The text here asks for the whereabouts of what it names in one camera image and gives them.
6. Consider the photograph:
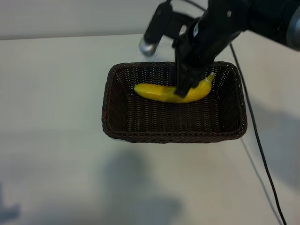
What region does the long black right arm cable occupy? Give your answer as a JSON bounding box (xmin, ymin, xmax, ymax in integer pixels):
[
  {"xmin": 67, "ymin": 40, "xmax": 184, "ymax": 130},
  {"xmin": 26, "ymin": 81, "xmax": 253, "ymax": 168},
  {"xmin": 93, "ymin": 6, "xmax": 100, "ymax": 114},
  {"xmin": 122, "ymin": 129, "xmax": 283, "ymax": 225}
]
[{"xmin": 229, "ymin": 43, "xmax": 288, "ymax": 225}]

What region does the thin black right camera cable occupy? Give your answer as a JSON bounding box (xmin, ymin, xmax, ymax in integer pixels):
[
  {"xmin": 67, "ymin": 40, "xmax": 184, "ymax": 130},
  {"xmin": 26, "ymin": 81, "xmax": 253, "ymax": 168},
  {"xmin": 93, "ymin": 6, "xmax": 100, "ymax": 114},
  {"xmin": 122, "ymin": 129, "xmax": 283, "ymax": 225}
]
[{"xmin": 185, "ymin": 0, "xmax": 208, "ymax": 12}]

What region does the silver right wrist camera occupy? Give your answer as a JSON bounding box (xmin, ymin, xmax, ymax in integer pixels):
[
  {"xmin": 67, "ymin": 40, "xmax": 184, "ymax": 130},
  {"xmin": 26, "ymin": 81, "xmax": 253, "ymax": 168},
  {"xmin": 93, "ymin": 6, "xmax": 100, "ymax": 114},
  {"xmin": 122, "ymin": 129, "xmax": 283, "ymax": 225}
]
[{"xmin": 139, "ymin": 2, "xmax": 174, "ymax": 56}]

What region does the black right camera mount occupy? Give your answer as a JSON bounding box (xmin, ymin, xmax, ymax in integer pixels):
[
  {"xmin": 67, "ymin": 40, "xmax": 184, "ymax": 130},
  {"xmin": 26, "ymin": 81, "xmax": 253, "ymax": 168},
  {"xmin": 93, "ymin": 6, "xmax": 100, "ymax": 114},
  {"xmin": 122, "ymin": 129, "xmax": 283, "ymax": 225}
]
[{"xmin": 168, "ymin": 11, "xmax": 197, "ymax": 38}]

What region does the yellow banana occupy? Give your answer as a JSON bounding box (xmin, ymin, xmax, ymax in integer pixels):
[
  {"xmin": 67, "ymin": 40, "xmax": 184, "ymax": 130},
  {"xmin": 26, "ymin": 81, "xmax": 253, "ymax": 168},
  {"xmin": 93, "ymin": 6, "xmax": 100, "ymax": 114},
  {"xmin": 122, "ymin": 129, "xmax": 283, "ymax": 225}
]
[{"xmin": 133, "ymin": 72, "xmax": 215, "ymax": 104}]

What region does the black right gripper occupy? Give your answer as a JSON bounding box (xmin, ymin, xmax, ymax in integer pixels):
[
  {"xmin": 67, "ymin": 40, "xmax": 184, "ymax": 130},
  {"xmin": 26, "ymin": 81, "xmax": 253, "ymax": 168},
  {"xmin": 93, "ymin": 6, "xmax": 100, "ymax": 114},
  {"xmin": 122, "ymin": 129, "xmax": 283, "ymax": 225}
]
[{"xmin": 170, "ymin": 0, "xmax": 253, "ymax": 98}]

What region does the dark brown woven basket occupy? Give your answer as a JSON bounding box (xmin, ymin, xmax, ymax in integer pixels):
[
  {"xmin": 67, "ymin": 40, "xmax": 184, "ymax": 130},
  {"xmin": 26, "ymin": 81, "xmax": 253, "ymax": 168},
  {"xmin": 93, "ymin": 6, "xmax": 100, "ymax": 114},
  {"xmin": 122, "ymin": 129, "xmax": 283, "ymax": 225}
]
[{"xmin": 102, "ymin": 61, "xmax": 248, "ymax": 144}]

